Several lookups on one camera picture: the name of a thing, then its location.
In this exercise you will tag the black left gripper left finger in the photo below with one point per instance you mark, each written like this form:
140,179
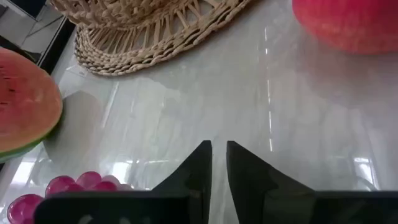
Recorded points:
174,202

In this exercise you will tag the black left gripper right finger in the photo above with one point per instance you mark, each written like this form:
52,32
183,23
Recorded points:
264,199

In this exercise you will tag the red fruits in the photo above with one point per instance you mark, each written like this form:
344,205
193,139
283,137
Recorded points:
25,105

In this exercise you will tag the red apple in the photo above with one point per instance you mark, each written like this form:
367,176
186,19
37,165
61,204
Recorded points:
351,21

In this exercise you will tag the red grape bunch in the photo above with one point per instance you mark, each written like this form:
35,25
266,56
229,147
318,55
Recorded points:
62,185

